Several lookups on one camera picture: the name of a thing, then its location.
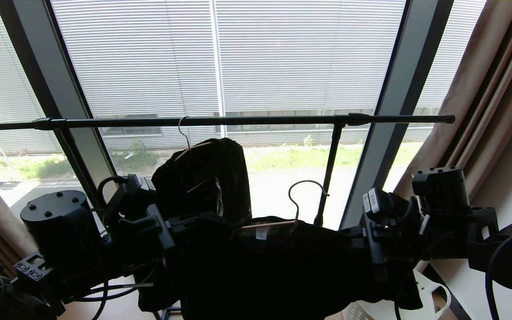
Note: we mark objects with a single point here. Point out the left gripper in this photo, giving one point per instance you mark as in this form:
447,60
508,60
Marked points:
136,244

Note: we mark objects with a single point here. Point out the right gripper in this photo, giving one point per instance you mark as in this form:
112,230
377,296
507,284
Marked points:
402,244

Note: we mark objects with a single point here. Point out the black shorts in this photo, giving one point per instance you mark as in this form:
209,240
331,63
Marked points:
220,178

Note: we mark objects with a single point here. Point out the pink clothes hanger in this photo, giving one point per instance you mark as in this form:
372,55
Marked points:
185,135
296,209

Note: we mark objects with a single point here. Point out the black T-shirt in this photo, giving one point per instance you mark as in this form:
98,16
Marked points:
282,271

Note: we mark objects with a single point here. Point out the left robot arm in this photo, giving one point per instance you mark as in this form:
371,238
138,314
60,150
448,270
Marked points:
60,226

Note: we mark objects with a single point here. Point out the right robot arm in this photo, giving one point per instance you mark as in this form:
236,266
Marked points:
442,186

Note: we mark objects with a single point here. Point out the white laundry basket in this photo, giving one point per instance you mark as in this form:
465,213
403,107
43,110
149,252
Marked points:
429,293

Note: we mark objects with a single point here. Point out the black clothes rack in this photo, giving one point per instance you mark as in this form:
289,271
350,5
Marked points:
282,120

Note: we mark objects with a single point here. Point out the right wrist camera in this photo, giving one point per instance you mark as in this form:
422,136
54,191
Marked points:
385,204

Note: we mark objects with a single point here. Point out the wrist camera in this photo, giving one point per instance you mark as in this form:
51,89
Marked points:
385,204
136,191

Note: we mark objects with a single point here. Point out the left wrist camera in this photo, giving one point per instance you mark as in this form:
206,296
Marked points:
136,191

